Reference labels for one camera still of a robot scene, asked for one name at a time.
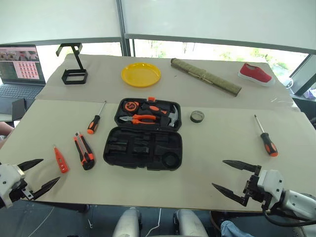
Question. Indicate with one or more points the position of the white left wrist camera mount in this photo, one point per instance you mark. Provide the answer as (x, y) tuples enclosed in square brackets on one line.
[(8, 177)]

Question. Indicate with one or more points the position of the thin shaft orange black screwdriver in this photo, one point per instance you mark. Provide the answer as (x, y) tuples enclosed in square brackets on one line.
[(93, 123)]

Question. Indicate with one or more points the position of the beige paper table cover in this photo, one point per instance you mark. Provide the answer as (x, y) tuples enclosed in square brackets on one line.
[(158, 95), (158, 187)]

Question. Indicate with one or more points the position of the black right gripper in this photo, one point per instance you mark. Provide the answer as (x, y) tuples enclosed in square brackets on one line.
[(254, 191)]

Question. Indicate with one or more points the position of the orange voltage tester pen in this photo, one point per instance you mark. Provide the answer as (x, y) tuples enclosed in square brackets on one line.
[(61, 161)]

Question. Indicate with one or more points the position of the black electrical tape roll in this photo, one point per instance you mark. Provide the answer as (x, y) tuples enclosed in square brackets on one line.
[(197, 116)]

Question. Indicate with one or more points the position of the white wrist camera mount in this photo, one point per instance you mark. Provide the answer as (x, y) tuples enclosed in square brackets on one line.
[(8, 177), (269, 180)]

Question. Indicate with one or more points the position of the orange black utility knife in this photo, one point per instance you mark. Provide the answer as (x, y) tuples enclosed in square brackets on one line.
[(84, 150)]

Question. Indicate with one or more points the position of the grey window post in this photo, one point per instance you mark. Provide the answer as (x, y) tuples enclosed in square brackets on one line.
[(124, 45)]

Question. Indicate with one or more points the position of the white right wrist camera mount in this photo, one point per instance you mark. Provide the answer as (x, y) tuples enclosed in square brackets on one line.
[(269, 180)]

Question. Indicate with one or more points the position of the thick shaft orange black screwdriver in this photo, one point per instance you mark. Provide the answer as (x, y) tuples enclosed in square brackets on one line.
[(267, 143)]

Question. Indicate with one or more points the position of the black metal headphone stand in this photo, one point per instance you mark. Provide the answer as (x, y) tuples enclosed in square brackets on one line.
[(74, 75)]

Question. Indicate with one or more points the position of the black tool case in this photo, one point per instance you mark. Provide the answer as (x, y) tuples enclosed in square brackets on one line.
[(143, 148)]

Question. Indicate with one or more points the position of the yellow plastic plate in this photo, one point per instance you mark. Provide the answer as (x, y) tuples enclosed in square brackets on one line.
[(140, 74)]

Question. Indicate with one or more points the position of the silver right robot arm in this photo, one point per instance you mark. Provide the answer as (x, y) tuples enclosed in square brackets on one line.
[(296, 200)]

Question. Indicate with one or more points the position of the orange black tape measure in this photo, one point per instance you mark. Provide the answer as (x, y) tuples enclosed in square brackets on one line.
[(130, 106)]

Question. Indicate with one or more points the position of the rolled bamboo mat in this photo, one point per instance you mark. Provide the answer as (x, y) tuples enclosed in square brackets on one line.
[(205, 76)]

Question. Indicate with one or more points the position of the open laptop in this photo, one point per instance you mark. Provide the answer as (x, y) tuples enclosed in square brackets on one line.
[(19, 66)]

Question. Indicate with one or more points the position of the white roller blind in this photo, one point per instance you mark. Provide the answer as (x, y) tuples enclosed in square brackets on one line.
[(56, 17), (217, 17)]

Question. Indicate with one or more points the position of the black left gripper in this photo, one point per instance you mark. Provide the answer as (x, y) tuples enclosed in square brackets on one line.
[(19, 191)]

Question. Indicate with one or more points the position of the red canvas shoe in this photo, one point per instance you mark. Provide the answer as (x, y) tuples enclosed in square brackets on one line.
[(256, 75)]

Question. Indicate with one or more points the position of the person's blue jeans knee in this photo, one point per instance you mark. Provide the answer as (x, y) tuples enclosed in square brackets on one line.
[(234, 229)]

